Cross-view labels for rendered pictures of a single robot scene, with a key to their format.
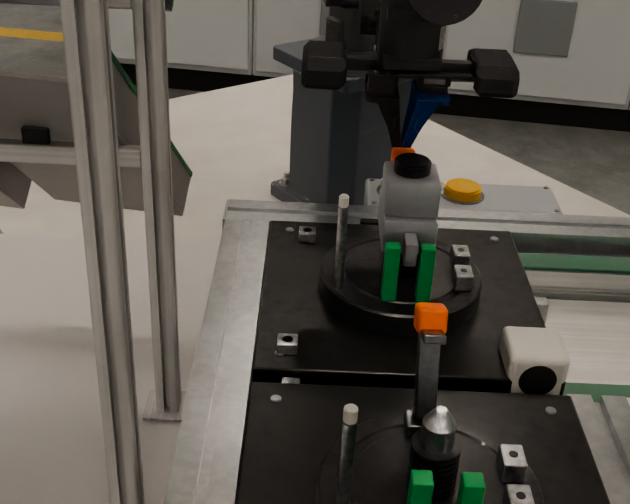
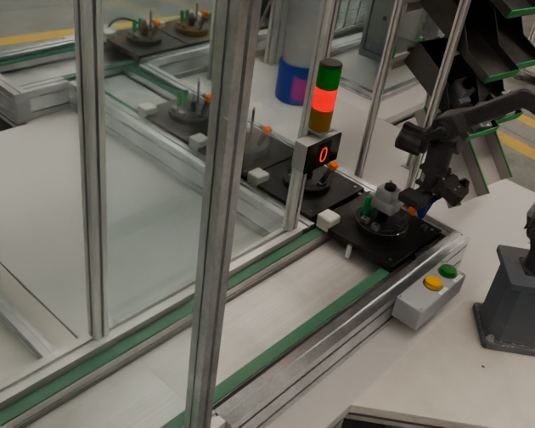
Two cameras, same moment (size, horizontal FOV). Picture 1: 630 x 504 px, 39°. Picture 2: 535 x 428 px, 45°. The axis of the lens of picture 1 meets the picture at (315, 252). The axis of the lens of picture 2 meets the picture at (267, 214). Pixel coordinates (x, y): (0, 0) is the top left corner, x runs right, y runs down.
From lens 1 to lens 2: 1.94 m
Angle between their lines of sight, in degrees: 99
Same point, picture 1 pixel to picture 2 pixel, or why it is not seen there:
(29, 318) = (463, 225)
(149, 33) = (428, 120)
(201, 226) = not seen: hidden behind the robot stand
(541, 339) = (329, 216)
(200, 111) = not seen: outside the picture
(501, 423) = (315, 203)
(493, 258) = (379, 250)
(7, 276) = (493, 232)
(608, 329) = (338, 279)
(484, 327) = (348, 225)
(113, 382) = (363, 150)
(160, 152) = not seen: hidden behind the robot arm
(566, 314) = (353, 278)
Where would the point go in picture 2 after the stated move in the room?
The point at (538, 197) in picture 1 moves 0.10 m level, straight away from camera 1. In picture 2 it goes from (414, 301) to (445, 329)
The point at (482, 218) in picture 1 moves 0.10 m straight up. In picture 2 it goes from (410, 275) to (421, 242)
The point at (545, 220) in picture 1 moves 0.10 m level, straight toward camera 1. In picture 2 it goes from (396, 287) to (370, 261)
